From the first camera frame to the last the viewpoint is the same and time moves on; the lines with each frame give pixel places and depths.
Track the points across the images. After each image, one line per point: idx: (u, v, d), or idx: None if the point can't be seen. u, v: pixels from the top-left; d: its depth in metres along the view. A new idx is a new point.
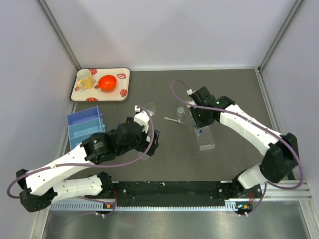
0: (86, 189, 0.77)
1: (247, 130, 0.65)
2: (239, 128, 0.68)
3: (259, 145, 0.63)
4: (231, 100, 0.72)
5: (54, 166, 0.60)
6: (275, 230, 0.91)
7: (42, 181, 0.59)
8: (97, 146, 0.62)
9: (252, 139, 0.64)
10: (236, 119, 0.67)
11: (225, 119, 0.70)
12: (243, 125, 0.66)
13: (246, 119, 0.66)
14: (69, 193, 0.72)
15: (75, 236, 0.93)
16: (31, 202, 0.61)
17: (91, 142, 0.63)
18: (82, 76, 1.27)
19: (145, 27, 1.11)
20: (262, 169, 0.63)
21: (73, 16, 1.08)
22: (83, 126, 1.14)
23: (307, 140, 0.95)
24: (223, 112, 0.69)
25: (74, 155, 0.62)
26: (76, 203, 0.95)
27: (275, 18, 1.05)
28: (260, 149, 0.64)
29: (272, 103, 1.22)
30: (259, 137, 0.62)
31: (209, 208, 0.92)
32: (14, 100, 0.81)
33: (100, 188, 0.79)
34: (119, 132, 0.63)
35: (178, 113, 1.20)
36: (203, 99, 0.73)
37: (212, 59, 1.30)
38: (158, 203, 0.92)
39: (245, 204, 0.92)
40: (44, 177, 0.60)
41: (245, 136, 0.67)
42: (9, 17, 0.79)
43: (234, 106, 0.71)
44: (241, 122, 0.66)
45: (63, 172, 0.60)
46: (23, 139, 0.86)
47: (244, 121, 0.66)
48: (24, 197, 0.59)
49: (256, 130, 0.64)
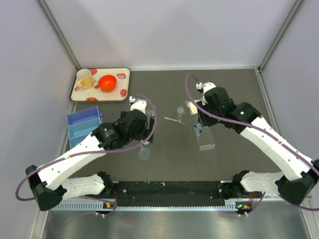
0: (89, 187, 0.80)
1: (277, 151, 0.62)
2: (265, 146, 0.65)
3: (286, 169, 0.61)
4: (256, 111, 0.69)
5: (68, 157, 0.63)
6: (274, 230, 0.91)
7: (58, 173, 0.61)
8: (108, 135, 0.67)
9: (280, 161, 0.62)
10: (263, 138, 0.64)
11: (250, 134, 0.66)
12: (272, 145, 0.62)
13: (277, 140, 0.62)
14: (76, 190, 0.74)
15: (75, 236, 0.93)
16: (46, 197, 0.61)
17: (101, 131, 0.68)
18: (82, 76, 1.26)
19: (146, 27, 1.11)
20: (282, 189, 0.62)
21: (73, 16, 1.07)
22: (83, 126, 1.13)
23: (307, 140, 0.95)
24: (249, 127, 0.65)
25: (86, 144, 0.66)
26: (76, 203, 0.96)
27: (276, 18, 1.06)
28: (285, 172, 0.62)
29: (272, 103, 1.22)
30: (290, 163, 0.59)
31: (209, 208, 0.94)
32: (14, 100, 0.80)
33: (102, 185, 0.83)
34: (128, 119, 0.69)
35: (178, 113, 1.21)
36: (222, 104, 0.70)
37: (212, 59, 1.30)
38: (158, 203, 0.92)
39: (245, 203, 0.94)
40: (58, 168, 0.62)
41: (271, 155, 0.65)
42: (9, 17, 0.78)
43: (260, 119, 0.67)
44: (270, 142, 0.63)
45: (78, 161, 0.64)
46: (23, 139, 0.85)
47: (273, 141, 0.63)
48: (39, 191, 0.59)
49: (287, 154, 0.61)
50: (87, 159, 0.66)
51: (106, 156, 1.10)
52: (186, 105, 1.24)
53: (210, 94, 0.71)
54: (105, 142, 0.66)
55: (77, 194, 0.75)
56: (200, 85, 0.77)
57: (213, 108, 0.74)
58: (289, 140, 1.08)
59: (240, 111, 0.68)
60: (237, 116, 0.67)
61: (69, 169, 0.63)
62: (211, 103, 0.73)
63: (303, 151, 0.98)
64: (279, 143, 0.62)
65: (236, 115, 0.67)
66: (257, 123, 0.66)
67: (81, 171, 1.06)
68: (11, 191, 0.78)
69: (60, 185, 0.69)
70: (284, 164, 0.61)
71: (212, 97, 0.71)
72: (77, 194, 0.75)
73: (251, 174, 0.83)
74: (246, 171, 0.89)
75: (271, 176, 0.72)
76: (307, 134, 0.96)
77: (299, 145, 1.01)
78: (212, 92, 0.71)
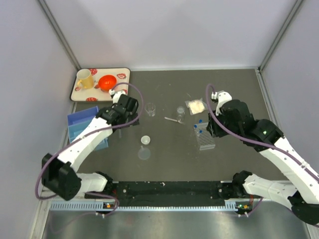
0: (94, 182, 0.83)
1: (299, 176, 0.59)
2: (285, 168, 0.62)
3: (306, 193, 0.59)
4: (279, 131, 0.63)
5: (83, 137, 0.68)
6: (275, 230, 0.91)
7: (77, 152, 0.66)
8: (111, 113, 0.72)
9: (300, 184, 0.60)
10: (286, 160, 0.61)
11: (271, 155, 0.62)
12: (294, 169, 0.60)
13: (300, 164, 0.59)
14: (84, 185, 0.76)
15: (75, 236, 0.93)
16: (69, 179, 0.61)
17: (103, 112, 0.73)
18: (82, 76, 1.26)
19: (146, 27, 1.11)
20: (297, 209, 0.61)
21: (73, 16, 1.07)
22: (83, 126, 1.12)
23: (307, 141, 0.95)
24: (272, 149, 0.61)
25: (95, 124, 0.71)
26: (76, 203, 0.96)
27: (276, 18, 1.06)
28: (304, 194, 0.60)
29: (272, 103, 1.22)
30: (311, 188, 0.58)
31: (209, 208, 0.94)
32: (14, 99, 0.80)
33: (105, 180, 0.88)
34: (124, 100, 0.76)
35: (179, 113, 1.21)
36: (242, 121, 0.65)
37: (212, 59, 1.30)
38: (158, 203, 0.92)
39: (245, 203, 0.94)
40: (77, 148, 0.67)
41: (290, 177, 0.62)
42: (9, 16, 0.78)
43: (283, 140, 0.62)
44: (292, 165, 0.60)
45: (92, 140, 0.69)
46: (23, 138, 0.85)
47: (296, 165, 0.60)
48: (64, 173, 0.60)
49: (309, 179, 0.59)
50: (98, 137, 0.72)
51: (106, 156, 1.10)
52: (186, 105, 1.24)
53: (232, 108, 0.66)
54: (112, 119, 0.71)
55: (84, 190, 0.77)
56: (216, 94, 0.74)
57: (231, 121, 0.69)
58: (289, 140, 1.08)
59: (263, 129, 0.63)
60: (257, 134, 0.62)
61: (85, 148, 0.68)
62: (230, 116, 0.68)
63: (303, 151, 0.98)
64: (302, 167, 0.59)
65: (257, 133, 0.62)
66: (281, 145, 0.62)
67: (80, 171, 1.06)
68: (12, 191, 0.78)
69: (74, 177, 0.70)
70: (305, 188, 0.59)
71: (233, 111, 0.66)
72: (84, 189, 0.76)
73: (255, 178, 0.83)
74: (248, 172, 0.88)
75: (281, 189, 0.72)
76: (307, 134, 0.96)
77: (299, 145, 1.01)
78: (234, 106, 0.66)
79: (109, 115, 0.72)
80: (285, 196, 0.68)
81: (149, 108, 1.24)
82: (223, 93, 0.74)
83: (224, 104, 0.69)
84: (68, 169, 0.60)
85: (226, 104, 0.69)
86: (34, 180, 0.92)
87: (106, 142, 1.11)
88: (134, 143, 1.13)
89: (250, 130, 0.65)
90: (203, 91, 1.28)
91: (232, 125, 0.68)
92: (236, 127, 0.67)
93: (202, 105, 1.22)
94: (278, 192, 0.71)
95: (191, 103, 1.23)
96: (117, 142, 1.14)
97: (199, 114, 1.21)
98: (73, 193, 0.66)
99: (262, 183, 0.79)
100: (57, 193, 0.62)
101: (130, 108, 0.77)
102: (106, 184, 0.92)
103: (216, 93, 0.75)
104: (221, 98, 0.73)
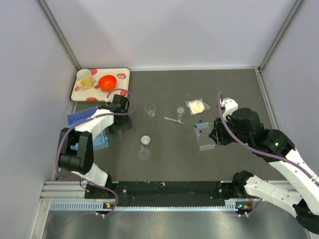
0: (99, 174, 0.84)
1: (309, 189, 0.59)
2: (295, 179, 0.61)
3: (314, 205, 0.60)
4: (290, 143, 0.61)
5: (94, 117, 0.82)
6: (275, 230, 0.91)
7: (90, 126, 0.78)
8: (112, 105, 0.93)
9: (309, 196, 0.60)
10: (296, 173, 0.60)
11: (281, 167, 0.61)
12: (305, 182, 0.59)
13: (310, 177, 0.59)
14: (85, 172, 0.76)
15: (75, 236, 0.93)
16: (88, 145, 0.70)
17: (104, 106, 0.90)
18: (82, 76, 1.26)
19: (146, 28, 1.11)
20: (302, 218, 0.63)
21: (73, 16, 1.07)
22: None
23: (308, 141, 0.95)
24: (283, 162, 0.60)
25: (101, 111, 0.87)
26: (76, 203, 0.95)
27: (276, 18, 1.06)
28: (312, 206, 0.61)
29: (272, 103, 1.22)
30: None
31: (209, 208, 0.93)
32: (14, 100, 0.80)
33: (107, 174, 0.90)
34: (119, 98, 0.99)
35: (178, 113, 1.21)
36: (252, 131, 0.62)
37: (212, 59, 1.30)
38: (158, 203, 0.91)
39: (245, 204, 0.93)
40: (89, 124, 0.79)
41: (298, 188, 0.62)
42: (9, 16, 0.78)
43: (294, 152, 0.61)
44: (303, 179, 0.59)
45: (100, 120, 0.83)
46: (23, 138, 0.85)
47: (306, 178, 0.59)
48: (86, 136, 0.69)
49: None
50: (105, 120, 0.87)
51: (106, 156, 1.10)
52: (186, 105, 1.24)
53: (242, 118, 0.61)
54: (114, 107, 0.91)
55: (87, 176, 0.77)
56: (225, 102, 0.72)
57: (239, 131, 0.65)
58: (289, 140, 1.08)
59: (274, 141, 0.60)
60: (268, 146, 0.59)
61: (97, 126, 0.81)
62: (239, 125, 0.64)
63: (303, 151, 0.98)
64: (312, 180, 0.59)
65: (268, 145, 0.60)
66: (292, 156, 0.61)
67: None
68: (12, 191, 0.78)
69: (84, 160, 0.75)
70: (314, 200, 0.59)
71: (244, 121, 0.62)
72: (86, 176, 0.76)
73: (257, 180, 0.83)
74: (249, 173, 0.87)
75: (286, 195, 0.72)
76: (307, 134, 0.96)
77: (299, 146, 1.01)
78: (245, 116, 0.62)
79: (111, 107, 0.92)
80: (289, 203, 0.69)
81: (149, 108, 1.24)
82: (229, 101, 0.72)
83: (234, 112, 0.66)
84: (88, 133, 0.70)
85: (236, 113, 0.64)
86: (34, 179, 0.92)
87: (106, 142, 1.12)
88: (134, 143, 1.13)
89: (260, 140, 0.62)
90: (203, 91, 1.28)
91: (241, 133, 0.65)
92: (245, 136, 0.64)
93: (202, 105, 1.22)
94: (282, 198, 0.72)
95: (191, 103, 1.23)
96: (117, 142, 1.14)
97: (199, 114, 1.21)
98: (87, 166, 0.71)
99: (265, 187, 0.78)
100: (75, 163, 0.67)
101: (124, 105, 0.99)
102: (106, 182, 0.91)
103: (223, 100, 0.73)
104: (228, 107, 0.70)
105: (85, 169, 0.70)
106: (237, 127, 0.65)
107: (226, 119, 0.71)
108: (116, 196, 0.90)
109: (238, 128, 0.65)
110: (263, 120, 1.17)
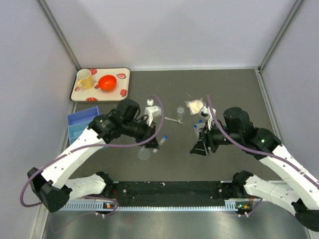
0: (91, 187, 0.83)
1: (299, 182, 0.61)
2: (285, 175, 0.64)
3: (307, 198, 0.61)
4: (277, 138, 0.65)
5: (70, 153, 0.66)
6: (275, 230, 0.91)
7: (62, 170, 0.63)
8: (107, 125, 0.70)
9: (300, 190, 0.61)
10: (284, 167, 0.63)
11: (270, 163, 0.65)
12: (294, 176, 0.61)
13: (298, 170, 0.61)
14: (79, 190, 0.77)
15: (75, 236, 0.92)
16: (52, 197, 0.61)
17: (97, 123, 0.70)
18: (82, 76, 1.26)
19: (145, 28, 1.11)
20: (300, 215, 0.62)
21: (73, 16, 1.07)
22: (83, 126, 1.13)
23: (309, 141, 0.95)
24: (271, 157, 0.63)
25: (85, 138, 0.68)
26: (76, 203, 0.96)
27: (276, 18, 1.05)
28: (306, 200, 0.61)
29: (272, 103, 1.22)
30: (311, 194, 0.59)
31: (209, 208, 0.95)
32: (14, 100, 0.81)
33: (105, 182, 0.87)
34: (121, 108, 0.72)
35: (178, 113, 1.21)
36: (242, 129, 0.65)
37: (212, 59, 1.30)
38: (158, 203, 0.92)
39: (245, 203, 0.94)
40: (61, 166, 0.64)
41: (291, 184, 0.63)
42: (9, 17, 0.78)
43: (281, 147, 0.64)
44: (292, 172, 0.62)
45: (79, 155, 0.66)
46: (23, 137, 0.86)
47: (295, 171, 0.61)
48: (46, 191, 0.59)
49: (309, 185, 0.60)
50: (87, 152, 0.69)
51: (106, 156, 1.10)
52: (186, 105, 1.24)
53: (234, 117, 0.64)
54: (103, 133, 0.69)
55: (81, 194, 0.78)
56: (206, 110, 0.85)
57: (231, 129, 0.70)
58: (290, 140, 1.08)
59: (261, 138, 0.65)
60: (256, 144, 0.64)
61: (72, 165, 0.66)
62: (230, 123, 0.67)
63: (303, 151, 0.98)
64: (301, 173, 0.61)
65: (255, 143, 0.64)
66: (279, 152, 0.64)
67: (80, 171, 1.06)
68: (12, 191, 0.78)
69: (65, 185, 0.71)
70: (306, 194, 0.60)
71: (235, 119, 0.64)
72: (80, 194, 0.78)
73: (256, 179, 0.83)
74: (249, 173, 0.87)
75: (284, 194, 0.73)
76: (307, 134, 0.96)
77: (299, 146, 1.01)
78: (236, 115, 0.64)
79: (106, 127, 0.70)
80: (289, 201, 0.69)
81: None
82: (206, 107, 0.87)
83: (226, 110, 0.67)
84: (47, 190, 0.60)
85: (228, 112, 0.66)
86: None
87: None
88: (134, 143, 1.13)
89: (249, 139, 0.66)
90: (203, 91, 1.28)
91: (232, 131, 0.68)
92: (236, 133, 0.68)
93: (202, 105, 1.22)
94: (281, 197, 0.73)
95: (191, 103, 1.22)
96: (117, 142, 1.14)
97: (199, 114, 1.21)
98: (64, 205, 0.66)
99: (265, 186, 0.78)
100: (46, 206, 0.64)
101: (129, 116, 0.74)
102: (105, 186, 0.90)
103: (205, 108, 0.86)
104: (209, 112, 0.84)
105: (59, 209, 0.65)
106: (228, 125, 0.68)
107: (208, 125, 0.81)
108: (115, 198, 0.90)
109: (229, 127, 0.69)
110: (263, 120, 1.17)
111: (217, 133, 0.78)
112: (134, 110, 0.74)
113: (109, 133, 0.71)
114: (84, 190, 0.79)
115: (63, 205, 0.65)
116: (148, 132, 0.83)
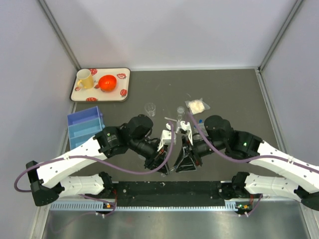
0: (87, 188, 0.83)
1: (292, 172, 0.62)
2: (277, 169, 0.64)
3: (306, 184, 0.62)
4: (257, 137, 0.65)
5: (67, 158, 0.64)
6: (275, 229, 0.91)
7: (55, 173, 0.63)
8: (111, 141, 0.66)
9: (296, 179, 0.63)
10: (274, 162, 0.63)
11: (260, 162, 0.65)
12: (285, 167, 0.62)
13: (287, 160, 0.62)
14: (74, 191, 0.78)
15: (75, 236, 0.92)
16: (41, 194, 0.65)
17: (104, 135, 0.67)
18: (82, 76, 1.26)
19: (145, 28, 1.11)
20: (306, 201, 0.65)
21: (73, 16, 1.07)
22: (83, 126, 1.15)
23: (309, 141, 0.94)
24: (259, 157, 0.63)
25: (87, 147, 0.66)
26: (76, 203, 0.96)
27: (276, 18, 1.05)
28: (306, 186, 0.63)
29: (272, 103, 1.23)
30: (307, 179, 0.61)
31: (209, 208, 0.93)
32: (14, 100, 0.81)
33: (103, 186, 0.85)
34: (132, 126, 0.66)
35: (179, 113, 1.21)
36: (226, 138, 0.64)
37: (211, 59, 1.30)
38: (158, 203, 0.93)
39: (245, 203, 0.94)
40: (56, 168, 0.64)
41: (285, 175, 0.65)
42: (9, 17, 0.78)
43: (264, 144, 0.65)
44: (282, 164, 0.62)
45: (75, 163, 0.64)
46: (23, 137, 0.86)
47: (284, 162, 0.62)
48: (36, 188, 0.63)
49: (301, 171, 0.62)
50: (84, 163, 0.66)
51: None
52: (186, 105, 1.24)
53: (217, 128, 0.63)
54: (105, 148, 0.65)
55: (75, 193, 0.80)
56: (185, 126, 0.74)
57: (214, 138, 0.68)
58: (289, 140, 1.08)
59: (243, 141, 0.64)
60: (241, 150, 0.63)
61: (66, 170, 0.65)
62: (213, 134, 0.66)
63: (303, 151, 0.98)
64: (290, 162, 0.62)
65: (240, 148, 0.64)
66: (264, 149, 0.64)
67: (80, 171, 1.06)
68: (11, 192, 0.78)
69: (59, 183, 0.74)
70: (303, 180, 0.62)
71: (218, 130, 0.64)
72: (75, 193, 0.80)
73: (254, 177, 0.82)
74: (245, 172, 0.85)
75: (284, 183, 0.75)
76: (307, 134, 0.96)
77: (299, 145, 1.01)
78: (218, 126, 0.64)
79: (110, 143, 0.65)
80: (291, 190, 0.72)
81: (149, 108, 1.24)
82: (185, 122, 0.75)
83: (206, 121, 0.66)
84: (37, 188, 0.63)
85: (208, 122, 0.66)
86: None
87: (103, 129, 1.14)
88: None
89: (234, 145, 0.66)
90: (203, 91, 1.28)
91: (215, 140, 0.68)
92: (219, 141, 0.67)
93: (202, 105, 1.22)
94: (283, 187, 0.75)
95: (191, 103, 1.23)
96: None
97: (199, 114, 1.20)
98: (51, 201, 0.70)
99: (263, 181, 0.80)
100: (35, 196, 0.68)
101: (138, 134, 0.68)
102: (104, 189, 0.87)
103: (188, 124, 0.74)
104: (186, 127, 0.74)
105: (46, 204, 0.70)
106: (211, 135, 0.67)
107: (187, 137, 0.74)
108: (113, 204, 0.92)
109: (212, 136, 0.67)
110: (263, 120, 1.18)
111: (201, 145, 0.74)
112: (145, 130, 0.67)
113: (112, 149, 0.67)
114: (79, 190, 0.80)
115: (50, 202, 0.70)
116: (155, 156, 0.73)
